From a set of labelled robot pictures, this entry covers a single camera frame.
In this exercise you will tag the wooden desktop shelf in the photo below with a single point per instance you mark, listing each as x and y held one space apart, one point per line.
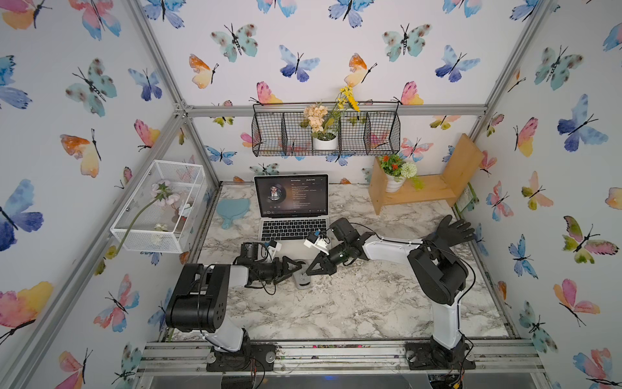
448 186

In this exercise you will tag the white mesh wall box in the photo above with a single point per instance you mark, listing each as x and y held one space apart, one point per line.
162 229

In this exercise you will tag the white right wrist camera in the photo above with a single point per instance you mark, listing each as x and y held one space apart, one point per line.
319 241

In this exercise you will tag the green and white leaflet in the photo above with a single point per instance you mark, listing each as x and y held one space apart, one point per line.
467 201

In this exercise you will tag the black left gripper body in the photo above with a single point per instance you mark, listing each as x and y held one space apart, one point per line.
268 271

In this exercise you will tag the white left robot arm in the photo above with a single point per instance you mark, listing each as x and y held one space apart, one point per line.
200 297

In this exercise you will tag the yellow artificial flower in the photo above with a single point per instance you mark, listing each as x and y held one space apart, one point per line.
346 100

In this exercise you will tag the pink artificial flower with stem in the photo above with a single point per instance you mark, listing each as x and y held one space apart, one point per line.
162 195

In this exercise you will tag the light blue hand mirror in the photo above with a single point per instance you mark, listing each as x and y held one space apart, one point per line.
232 209

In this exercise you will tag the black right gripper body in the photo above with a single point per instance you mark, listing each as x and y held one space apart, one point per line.
338 254

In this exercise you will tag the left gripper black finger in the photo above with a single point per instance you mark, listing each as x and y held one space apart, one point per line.
291 265
290 279

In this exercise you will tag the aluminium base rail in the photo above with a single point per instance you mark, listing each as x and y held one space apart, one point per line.
333 357

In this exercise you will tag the black and blue work glove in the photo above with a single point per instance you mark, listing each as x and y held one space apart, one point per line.
452 232

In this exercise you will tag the green artificial plant with flowers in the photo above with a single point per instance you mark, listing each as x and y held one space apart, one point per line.
398 167

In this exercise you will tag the silver laptop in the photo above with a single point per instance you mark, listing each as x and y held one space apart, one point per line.
291 207

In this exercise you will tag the white pot with beige flowers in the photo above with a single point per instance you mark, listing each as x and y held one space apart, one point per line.
320 123

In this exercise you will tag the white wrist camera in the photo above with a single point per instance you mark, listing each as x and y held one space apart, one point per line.
319 241
273 247

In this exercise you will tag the grey wireless mouse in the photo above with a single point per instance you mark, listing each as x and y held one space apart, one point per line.
302 280

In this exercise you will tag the black wire wall basket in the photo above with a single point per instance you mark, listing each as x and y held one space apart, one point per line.
288 130

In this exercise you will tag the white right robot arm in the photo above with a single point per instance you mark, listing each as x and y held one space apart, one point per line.
441 274

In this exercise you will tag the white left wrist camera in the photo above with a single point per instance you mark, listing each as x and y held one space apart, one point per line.
273 247

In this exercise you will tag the white ribbed flower pot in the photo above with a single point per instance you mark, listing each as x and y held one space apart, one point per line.
394 184

